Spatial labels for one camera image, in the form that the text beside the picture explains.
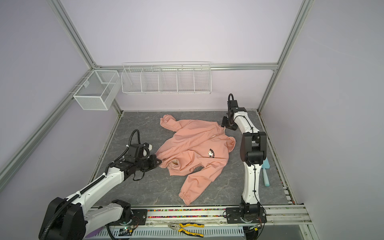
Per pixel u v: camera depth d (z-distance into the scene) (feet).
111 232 2.31
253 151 1.90
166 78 3.25
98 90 3.16
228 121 3.01
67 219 1.29
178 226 2.32
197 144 3.16
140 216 2.42
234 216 2.42
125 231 2.37
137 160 2.26
